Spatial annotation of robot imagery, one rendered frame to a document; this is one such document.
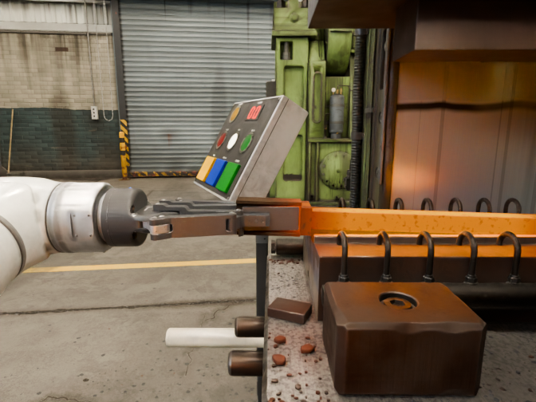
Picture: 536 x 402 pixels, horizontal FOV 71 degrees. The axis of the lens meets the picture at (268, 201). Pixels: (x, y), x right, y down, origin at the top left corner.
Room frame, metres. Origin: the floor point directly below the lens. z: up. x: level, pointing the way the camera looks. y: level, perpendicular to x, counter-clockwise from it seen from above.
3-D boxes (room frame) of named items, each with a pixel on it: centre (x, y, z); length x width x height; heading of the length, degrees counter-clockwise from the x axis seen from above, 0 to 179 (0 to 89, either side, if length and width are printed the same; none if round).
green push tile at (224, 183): (0.90, 0.09, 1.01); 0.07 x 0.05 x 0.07; 24
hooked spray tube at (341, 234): (0.39, -0.08, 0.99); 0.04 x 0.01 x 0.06; 179
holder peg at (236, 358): (0.37, 0.02, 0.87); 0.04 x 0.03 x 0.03; 89
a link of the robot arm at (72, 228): (0.46, 0.23, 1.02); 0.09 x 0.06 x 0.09; 0
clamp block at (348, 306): (0.31, -0.11, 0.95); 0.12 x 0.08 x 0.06; 89
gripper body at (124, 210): (0.46, 0.15, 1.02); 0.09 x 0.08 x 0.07; 90
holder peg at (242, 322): (0.45, 0.02, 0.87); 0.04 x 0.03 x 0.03; 89
